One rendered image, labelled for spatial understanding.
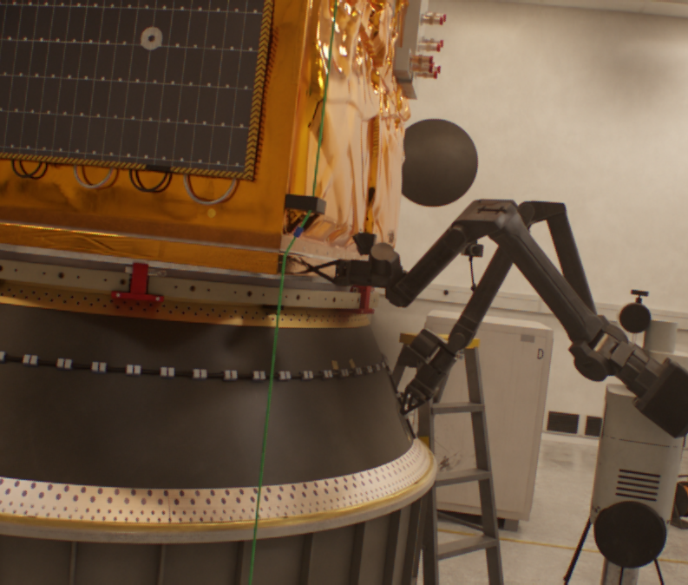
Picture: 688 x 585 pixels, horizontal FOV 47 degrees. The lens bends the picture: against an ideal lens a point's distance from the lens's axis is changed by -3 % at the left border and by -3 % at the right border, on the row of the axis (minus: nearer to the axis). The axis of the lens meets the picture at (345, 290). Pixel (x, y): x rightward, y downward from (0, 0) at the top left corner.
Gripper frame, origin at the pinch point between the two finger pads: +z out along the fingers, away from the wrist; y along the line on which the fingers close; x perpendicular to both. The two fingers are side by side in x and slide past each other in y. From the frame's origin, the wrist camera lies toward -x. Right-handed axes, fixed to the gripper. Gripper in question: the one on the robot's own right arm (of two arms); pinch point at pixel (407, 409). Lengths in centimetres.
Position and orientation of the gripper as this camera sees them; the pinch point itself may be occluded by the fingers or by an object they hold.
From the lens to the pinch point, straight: 224.4
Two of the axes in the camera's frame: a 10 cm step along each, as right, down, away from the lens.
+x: 7.7, 6.0, -2.3
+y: -2.8, -0.1, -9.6
